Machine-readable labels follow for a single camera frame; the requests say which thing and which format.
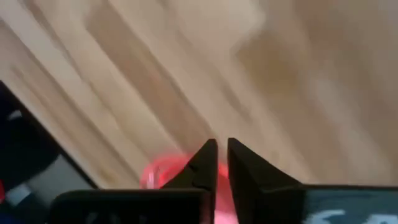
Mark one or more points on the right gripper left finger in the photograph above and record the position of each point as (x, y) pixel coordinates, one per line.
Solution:
(199, 174)

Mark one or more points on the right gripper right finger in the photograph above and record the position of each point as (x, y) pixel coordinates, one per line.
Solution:
(258, 193)

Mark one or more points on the pink translucent plate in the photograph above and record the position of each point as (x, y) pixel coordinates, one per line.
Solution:
(161, 174)

